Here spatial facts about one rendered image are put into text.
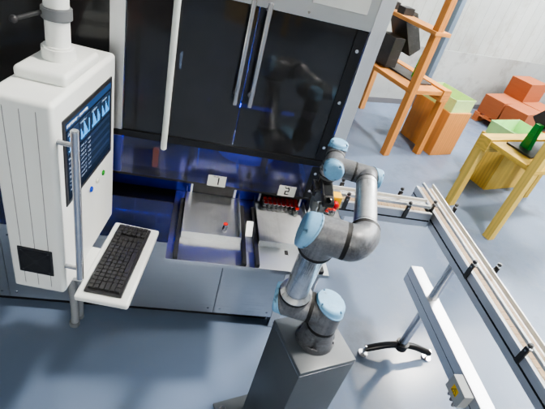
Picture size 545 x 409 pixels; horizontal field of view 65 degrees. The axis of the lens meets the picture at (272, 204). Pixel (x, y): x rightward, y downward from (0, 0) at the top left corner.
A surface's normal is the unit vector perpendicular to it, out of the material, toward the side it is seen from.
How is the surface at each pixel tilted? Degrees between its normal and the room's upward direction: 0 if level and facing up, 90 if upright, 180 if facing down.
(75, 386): 0
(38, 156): 90
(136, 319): 0
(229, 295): 90
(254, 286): 90
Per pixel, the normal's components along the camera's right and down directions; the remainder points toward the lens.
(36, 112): -0.04, 0.57
